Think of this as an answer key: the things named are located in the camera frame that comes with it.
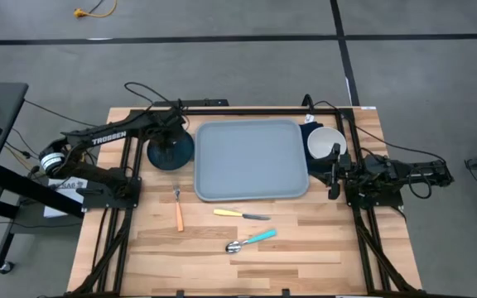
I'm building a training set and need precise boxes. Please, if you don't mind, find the black aluminium table frame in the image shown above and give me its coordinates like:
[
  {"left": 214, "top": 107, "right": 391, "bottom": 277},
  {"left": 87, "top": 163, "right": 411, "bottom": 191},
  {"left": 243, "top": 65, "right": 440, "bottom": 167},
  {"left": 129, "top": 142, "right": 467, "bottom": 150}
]
[{"left": 68, "top": 106, "right": 422, "bottom": 298}]

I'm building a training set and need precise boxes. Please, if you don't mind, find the white ribbed bowl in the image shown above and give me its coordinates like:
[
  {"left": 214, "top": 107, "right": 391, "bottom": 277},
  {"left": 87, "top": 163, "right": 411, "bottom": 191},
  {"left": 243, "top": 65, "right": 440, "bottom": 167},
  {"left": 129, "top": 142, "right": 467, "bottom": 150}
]
[{"left": 306, "top": 126, "right": 348, "bottom": 161}]

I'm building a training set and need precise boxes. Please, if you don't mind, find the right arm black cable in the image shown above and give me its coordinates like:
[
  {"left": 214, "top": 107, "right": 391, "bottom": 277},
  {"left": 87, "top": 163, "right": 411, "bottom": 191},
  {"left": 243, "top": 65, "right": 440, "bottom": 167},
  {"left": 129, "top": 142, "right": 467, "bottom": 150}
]
[{"left": 301, "top": 94, "right": 449, "bottom": 165}]

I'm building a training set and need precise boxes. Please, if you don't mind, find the black side desk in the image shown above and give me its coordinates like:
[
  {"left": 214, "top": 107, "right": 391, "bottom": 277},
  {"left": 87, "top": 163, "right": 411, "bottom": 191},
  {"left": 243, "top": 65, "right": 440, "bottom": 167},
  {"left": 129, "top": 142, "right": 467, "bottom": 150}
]
[{"left": 0, "top": 81, "right": 84, "bottom": 275}]

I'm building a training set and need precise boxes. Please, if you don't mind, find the teal-handled spoon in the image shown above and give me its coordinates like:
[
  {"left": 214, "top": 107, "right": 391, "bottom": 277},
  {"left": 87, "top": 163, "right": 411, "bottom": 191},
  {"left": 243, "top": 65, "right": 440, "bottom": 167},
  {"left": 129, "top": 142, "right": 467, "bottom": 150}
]
[{"left": 224, "top": 228, "right": 278, "bottom": 254}]

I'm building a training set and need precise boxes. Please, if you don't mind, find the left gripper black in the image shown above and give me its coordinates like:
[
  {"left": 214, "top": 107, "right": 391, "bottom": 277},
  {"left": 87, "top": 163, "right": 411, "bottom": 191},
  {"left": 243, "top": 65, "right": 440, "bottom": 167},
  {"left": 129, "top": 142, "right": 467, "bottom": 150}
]
[{"left": 146, "top": 110, "right": 190, "bottom": 161}]

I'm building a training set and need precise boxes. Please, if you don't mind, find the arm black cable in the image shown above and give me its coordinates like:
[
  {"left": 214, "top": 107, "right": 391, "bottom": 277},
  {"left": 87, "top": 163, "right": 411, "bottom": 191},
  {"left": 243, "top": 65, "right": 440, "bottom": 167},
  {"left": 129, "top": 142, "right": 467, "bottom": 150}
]
[
  {"left": 301, "top": 94, "right": 449, "bottom": 165},
  {"left": 123, "top": 81, "right": 190, "bottom": 125}
]

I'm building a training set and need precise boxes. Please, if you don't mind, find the black floor cable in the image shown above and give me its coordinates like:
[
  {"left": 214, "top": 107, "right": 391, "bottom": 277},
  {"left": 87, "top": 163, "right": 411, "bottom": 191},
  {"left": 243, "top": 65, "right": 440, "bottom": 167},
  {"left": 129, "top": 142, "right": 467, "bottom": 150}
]
[{"left": 22, "top": 99, "right": 111, "bottom": 129}]

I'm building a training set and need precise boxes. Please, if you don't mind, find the dark blue plate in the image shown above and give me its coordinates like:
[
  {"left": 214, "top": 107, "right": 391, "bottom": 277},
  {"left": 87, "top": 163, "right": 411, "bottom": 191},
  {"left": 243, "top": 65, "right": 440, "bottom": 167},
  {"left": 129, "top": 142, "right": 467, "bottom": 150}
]
[{"left": 146, "top": 130, "right": 195, "bottom": 171}]

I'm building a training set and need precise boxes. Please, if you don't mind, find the dark navy cloth napkin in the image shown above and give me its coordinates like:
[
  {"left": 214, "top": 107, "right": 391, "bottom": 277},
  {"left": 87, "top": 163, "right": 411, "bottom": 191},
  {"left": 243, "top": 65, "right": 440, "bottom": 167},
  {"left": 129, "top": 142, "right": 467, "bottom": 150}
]
[{"left": 299, "top": 114, "right": 335, "bottom": 177}]

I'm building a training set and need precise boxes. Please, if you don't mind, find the yellow extension cord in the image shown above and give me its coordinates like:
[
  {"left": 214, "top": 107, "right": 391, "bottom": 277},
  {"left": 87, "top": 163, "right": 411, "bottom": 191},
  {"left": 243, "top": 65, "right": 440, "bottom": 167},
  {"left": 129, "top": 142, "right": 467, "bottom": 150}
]
[{"left": 73, "top": 0, "right": 118, "bottom": 19}]

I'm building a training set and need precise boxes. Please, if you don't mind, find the black mounting bar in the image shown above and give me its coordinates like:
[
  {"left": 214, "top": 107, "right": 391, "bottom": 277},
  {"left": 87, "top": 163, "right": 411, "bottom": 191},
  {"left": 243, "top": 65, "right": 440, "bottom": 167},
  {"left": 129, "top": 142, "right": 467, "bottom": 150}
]
[{"left": 153, "top": 98, "right": 230, "bottom": 108}]

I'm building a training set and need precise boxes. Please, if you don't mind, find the yellow-handled knife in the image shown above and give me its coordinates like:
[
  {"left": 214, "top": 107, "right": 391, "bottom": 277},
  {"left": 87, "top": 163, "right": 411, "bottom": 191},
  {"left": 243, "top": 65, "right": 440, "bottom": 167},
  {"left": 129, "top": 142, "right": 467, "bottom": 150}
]
[{"left": 213, "top": 208, "right": 272, "bottom": 221}]

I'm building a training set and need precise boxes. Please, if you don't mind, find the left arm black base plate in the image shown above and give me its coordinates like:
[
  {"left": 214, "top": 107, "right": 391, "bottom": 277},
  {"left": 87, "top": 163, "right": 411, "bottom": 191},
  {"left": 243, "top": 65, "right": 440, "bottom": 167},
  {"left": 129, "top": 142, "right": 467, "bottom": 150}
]
[{"left": 81, "top": 176, "right": 142, "bottom": 209}]

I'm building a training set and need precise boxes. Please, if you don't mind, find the orange-handled fork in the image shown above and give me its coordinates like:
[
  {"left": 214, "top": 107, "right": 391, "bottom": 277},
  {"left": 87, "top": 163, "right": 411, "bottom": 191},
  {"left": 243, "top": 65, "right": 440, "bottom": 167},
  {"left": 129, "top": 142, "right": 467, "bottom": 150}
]
[{"left": 172, "top": 185, "right": 185, "bottom": 233}]

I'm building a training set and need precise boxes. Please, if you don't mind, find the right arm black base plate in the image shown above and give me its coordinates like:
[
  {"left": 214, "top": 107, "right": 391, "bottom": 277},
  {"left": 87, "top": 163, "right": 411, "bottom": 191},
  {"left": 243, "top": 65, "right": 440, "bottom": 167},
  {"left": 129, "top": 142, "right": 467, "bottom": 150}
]
[{"left": 343, "top": 175, "right": 405, "bottom": 209}]

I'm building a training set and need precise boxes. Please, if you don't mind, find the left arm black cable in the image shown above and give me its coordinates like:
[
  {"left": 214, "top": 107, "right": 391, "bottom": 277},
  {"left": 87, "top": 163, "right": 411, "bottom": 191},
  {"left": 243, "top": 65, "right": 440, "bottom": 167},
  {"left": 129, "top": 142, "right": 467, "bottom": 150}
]
[{"left": 123, "top": 81, "right": 190, "bottom": 125}]

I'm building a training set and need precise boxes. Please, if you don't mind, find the grey plastic tray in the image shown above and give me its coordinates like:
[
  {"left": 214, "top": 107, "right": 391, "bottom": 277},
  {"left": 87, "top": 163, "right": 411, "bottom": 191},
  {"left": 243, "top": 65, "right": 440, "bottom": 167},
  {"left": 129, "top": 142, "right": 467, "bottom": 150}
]
[{"left": 194, "top": 118, "right": 311, "bottom": 203}]

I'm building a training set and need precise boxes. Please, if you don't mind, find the white paper sheet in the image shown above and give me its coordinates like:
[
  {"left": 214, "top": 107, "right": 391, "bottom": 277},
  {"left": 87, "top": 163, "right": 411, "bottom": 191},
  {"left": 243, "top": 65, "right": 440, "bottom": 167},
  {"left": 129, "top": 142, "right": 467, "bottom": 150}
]
[{"left": 42, "top": 176, "right": 89, "bottom": 219}]

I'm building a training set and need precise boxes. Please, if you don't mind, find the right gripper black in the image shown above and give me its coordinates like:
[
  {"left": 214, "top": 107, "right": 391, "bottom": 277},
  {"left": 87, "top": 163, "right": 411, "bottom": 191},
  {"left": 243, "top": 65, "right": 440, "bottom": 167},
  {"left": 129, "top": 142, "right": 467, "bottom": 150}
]
[{"left": 311, "top": 143, "right": 352, "bottom": 200}]

